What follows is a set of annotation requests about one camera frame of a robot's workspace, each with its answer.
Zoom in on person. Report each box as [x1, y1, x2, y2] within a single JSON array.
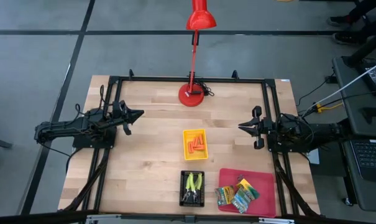
[[326, 0, 376, 46]]

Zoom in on black aluminium table frame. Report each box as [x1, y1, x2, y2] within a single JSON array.
[[58, 68, 321, 224]]

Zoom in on black device white label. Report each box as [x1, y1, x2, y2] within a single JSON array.
[[355, 58, 376, 96]]

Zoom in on colourful snack packets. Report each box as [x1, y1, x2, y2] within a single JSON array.
[[231, 187, 252, 215]]

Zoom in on grey side desk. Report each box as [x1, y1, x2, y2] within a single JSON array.
[[331, 55, 376, 214]]

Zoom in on yellow plastic basket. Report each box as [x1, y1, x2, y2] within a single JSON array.
[[182, 128, 209, 162]]

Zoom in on yellow green crayon box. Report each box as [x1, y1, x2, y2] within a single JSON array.
[[214, 185, 236, 207], [236, 177, 261, 201]]

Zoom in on red flat tray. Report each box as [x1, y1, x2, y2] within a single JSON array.
[[218, 167, 277, 218]]

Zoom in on long white cable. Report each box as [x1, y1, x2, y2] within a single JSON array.
[[301, 58, 376, 118]]

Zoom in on white paper sheet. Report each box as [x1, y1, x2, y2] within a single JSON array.
[[308, 147, 321, 165]]

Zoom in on black laptop computer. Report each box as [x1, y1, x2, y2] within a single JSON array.
[[350, 139, 376, 184]]

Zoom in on black slotted plastic basket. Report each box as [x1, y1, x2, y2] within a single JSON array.
[[178, 169, 206, 208]]

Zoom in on green handled pliers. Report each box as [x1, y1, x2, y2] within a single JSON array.
[[191, 172, 204, 203], [181, 172, 195, 203]]

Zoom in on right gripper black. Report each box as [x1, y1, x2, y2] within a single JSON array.
[[238, 106, 272, 150]]

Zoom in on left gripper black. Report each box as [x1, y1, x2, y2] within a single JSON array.
[[112, 100, 145, 136]]

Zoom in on black lamp power cord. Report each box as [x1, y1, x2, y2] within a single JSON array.
[[194, 80, 216, 97]]

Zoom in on yellow plug cable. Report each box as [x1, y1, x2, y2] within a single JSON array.
[[313, 101, 344, 114]]

